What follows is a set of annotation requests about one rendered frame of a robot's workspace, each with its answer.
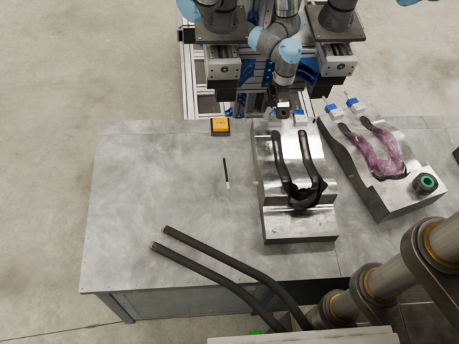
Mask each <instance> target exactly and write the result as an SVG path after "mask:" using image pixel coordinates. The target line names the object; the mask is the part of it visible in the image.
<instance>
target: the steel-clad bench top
mask: <svg viewBox="0 0 459 344"><path fill-rule="evenodd" d="M382 118H383V119H384V120H385V121H386V122H387V123H388V124H391V125H392V126H395V127H396V128H397V129H399V130H400V131H401V132H402V133H403V134H404V136H405V137H406V140H407V141H408V144H409V145H410V147H411V149H412V152H413V154H414V156H415V157H416V159H417V161H418V162H419V164H420V165H421V166H422V167H426V166H428V165H430V166H431V168H432V169H433V171H434V172H435V173H436V174H437V176H438V177H439V179H440V180H441V181H442V183H443V184H444V185H445V187H446V188H447V189H448V191H447V192H446V193H445V194H444V195H443V196H442V197H440V198H439V199H438V200H437V201H435V202H434V203H433V204H431V205H427V206H425V207H422V208H420V209H418V210H415V211H412V212H409V213H407V214H404V215H401V216H398V217H396V218H393V219H391V220H388V221H385V222H383V223H380V224H378V225H377V223H376V221H375V220H374V218H373V217H372V215H371V214H370V211H369V210H368V209H367V207H366V205H365V204H364V202H363V200H362V199H361V197H360V196H359V194H358V192H357V191H356V189H355V187H354V186H353V184H352V182H351V181H350V179H349V178H348V176H347V175H346V173H345V171H344V170H343V168H342V166H341V165H340V163H339V161H338V160H337V158H336V157H335V155H334V153H333V152H332V150H331V148H330V147H329V145H328V143H327V142H326V140H325V139H324V137H323V136H322V134H321V132H320V131H319V129H318V131H319V134H320V141H321V145H322V151H323V154H324V159H325V162H326V164H327V166H328V168H329V169H330V171H331V173H332V174H333V176H334V178H335V181H336V184H337V190H338V196H337V198H336V200H335V201H334V204H333V209H334V212H335V217H336V221H337V226H338V229H339V237H338V238H337V239H336V241H334V242H310V243H296V244H267V245H264V239H263V233H262V223H261V217H260V207H259V201H258V190H257V185H256V184H254V185H253V182H256V178H255V167H254V161H253V151H252V145H251V135H250V129H251V123H252V119H229V125H230V136H211V129H210V119H170V120H125V121H100V122H99V128H98V139H97V145H96V155H95V161H94V172H93V178H92V188H91V194H90V200H89V210H88V216H87V226H86V232H85V243H84V249H83V259H82V265H81V275H80V281H79V293H84V292H96V291H119V290H131V289H155V288H167V287H190V286H202V285H219V284H218V283H216V282H214V281H212V280H210V279H208V278H206V277H204V276H202V275H201V274H198V273H196V272H194V271H192V270H190V269H188V268H186V267H184V266H182V265H180V264H179V263H176V262H175V261H172V260H171V259H169V258H167V257H165V256H163V255H161V254H159V253H157V252H155V251H153V250H151V249H149V245H150V243H151V242H152V241H155V242H157V243H159V244H161V245H163V246H165V247H167V248H169V249H171V250H173V251H175V252H177V253H179V254H181V255H183V256H185V257H187V258H189V259H191V260H193V261H195V262H197V263H199V264H201V265H203V266H205V267H207V268H209V269H211V270H213V271H215V272H217V273H219V274H221V275H223V276H225V277H227V278H228V279H230V280H232V281H234V282H235V283H236V284H238V283H260V282H259V281H257V280H255V279H254V278H251V277H250V276H247V275H246V274H243V273H242V272H239V271H238V270H235V269H234V268H232V267H230V266H228V265H226V264H224V263H222V262H220V261H218V260H216V259H214V258H212V257H210V256H208V255H206V254H204V253H202V252H200V251H198V250H197V249H195V248H193V247H191V246H189V245H187V244H185V243H183V242H181V241H179V240H177V239H175V238H173V237H171V236H169V235H167V234H165V233H163V232H162V231H161V228H162V226H163V225H164V224H166V225H169V226H170V227H173V228H174V229H177V230H178V231H181V232H183V233H185V234H187V235H189V236H191V237H192V238H195V239H196V240H199V241H200V242H203V243H204V244H207V245H209V246H211V247H213V248H215V249H217V250H219V251H221V252H222V253H225V254H226V255H229V256H230V257H233V258H235V259H237V260H239V261H241V262H243V263H245V264H247V265H248V266H251V267H252V268H255V269H257V270H259V271H261V272H263V273H265V274H266V275H268V276H269V277H271V278H272V279H273V280H275V281H297V280H309V279H321V278H345V277H351V276H352V274H353V273H354V272H355V271H356V270H358V269H359V268H360V267H361V266H363V265H364V264H366V263H370V262H379V263H383V264H384V263H386V262H387V261H388V260H390V259H391V258H392V257H394V256H396V255H397V254H398V253H400V241H401V239H402V236H403V234H404V233H405V232H406V231H407V230H408V229H409V228H411V227H412V226H413V225H414V224H415V223H417V222H418V221H419V220H421V219H423V218H425V217H429V216H441V217H443V218H449V217H450V216H452V215H453V214H455V213H456V212H457V211H459V166H458V163H457V162H456V159H455V157H454V154H453V151H454V150H456V149H457V148H458V147H459V115H435V116H390V117H382ZM223 158H225V161H226V167H227V176H228V181H229V189H227V185H226V179H225V170H224V165H223Z"/></svg>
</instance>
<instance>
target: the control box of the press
mask: <svg viewBox="0 0 459 344"><path fill-rule="evenodd" d="M207 344H400V340H399V337H398V334H396V333H393V330H392V328H391V326H370V327H360V328H341V329H331V330H312V331H302V332H284V333H274V334H262V332H261V330H254V331H250V332H249V333H248V335H244V336H226V337H216V338H208V340H207Z"/></svg>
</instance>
